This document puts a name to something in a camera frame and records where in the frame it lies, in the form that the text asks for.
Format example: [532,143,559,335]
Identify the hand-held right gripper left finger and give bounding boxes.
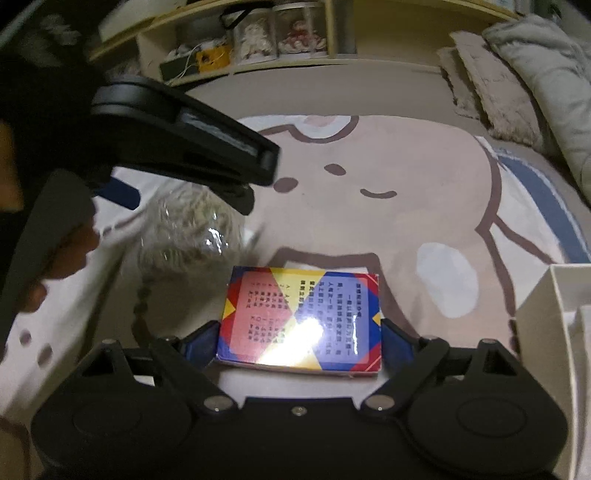
[69,320,245,418]

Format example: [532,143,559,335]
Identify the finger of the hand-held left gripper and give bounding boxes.
[92,179,140,210]
[210,182,256,216]

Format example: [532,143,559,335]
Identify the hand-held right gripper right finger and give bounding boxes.
[360,318,529,418]

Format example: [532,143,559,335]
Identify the clear plastic bag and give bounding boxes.
[136,182,259,287]

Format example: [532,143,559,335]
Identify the colourful printed card box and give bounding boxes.
[216,265,383,380]

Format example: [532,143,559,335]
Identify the white shallow cardboard box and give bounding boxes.
[515,263,591,480]

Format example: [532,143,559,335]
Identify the person's left hand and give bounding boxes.
[39,225,100,283]

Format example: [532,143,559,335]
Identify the dark green box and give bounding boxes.
[159,59,200,84]

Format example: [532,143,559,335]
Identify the yellow bag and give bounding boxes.
[196,46,230,73]

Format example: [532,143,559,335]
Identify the cartoon printed blanket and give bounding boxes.
[0,113,587,480]

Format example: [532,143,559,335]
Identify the clear box with white doll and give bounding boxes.
[231,11,280,63]

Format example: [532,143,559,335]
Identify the white flat box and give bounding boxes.
[99,2,158,41]

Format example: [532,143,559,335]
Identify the wooden headboard shelf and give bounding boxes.
[88,0,522,88]

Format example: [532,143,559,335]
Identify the clear box with pink doll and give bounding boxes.
[274,4,331,56]

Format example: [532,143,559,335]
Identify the beige fluffy pillow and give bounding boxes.
[436,30,550,153]

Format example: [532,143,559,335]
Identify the grey duvet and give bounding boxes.
[482,14,591,204]

